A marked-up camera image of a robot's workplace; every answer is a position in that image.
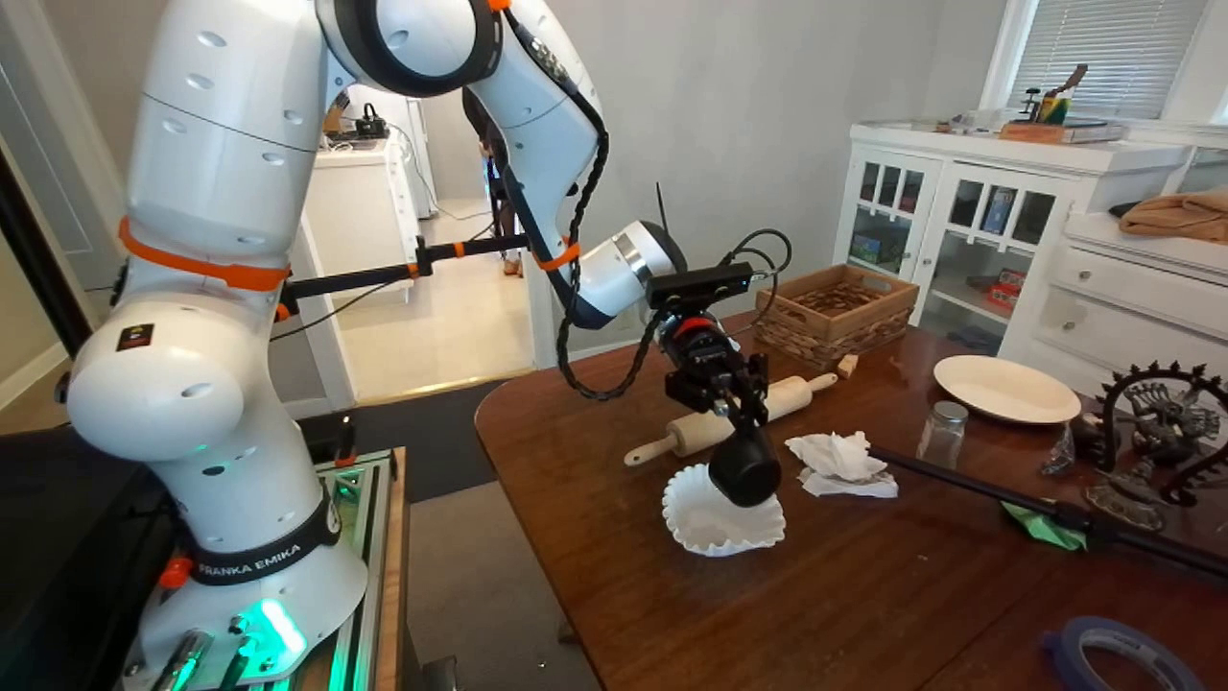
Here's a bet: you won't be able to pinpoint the blue tape roll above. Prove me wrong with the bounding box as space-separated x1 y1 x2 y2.
1039 613 1206 691

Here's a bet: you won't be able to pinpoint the white glass door cabinet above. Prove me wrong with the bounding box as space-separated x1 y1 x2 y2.
833 120 1202 362

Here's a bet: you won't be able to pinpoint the white paper cupcake holder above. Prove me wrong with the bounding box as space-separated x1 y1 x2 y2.
654 462 790 559

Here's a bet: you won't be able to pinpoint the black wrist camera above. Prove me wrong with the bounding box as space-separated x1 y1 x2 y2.
645 260 759 319

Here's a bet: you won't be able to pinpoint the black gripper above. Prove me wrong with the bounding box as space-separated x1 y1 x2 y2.
665 311 773 445

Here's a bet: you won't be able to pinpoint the orange tray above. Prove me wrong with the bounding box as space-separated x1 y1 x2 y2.
993 116 1133 147

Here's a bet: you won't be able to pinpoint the white kitchen counter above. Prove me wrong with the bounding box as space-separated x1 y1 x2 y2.
297 127 438 240

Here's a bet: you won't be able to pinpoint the black stand pole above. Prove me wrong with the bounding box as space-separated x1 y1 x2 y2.
865 438 1228 583

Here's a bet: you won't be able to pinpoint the small glass jar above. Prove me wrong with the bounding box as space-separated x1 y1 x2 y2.
911 395 970 471

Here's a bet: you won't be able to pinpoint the crumpled white napkin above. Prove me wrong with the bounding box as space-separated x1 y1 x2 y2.
782 425 901 504

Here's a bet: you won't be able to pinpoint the black equipment case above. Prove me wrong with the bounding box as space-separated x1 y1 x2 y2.
0 425 176 691

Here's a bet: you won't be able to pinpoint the brown folded cloth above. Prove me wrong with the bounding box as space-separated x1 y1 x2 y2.
1114 188 1228 244

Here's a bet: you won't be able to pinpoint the wicker basket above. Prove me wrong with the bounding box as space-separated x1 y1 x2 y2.
750 260 923 376

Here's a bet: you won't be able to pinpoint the white window blind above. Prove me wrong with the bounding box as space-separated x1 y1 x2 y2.
1021 0 1212 120

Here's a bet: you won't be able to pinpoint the white drawer dresser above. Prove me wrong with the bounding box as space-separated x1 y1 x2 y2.
1002 206 1228 388

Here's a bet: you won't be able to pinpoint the green clamp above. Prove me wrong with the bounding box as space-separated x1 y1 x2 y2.
996 496 1093 557

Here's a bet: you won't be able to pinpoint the cream round plate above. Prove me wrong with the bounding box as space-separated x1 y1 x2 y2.
927 352 1085 430

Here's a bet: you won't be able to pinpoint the wooden rolling pin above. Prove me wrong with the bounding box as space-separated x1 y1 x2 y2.
620 352 864 471

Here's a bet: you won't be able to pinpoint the metal gear sculpture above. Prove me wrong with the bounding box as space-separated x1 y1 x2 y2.
1070 356 1228 532

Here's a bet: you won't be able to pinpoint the black mount bar orange clamps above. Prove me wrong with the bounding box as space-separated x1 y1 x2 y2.
272 232 529 311

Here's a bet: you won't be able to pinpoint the black measuring cup pot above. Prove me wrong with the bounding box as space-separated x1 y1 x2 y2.
707 425 786 512

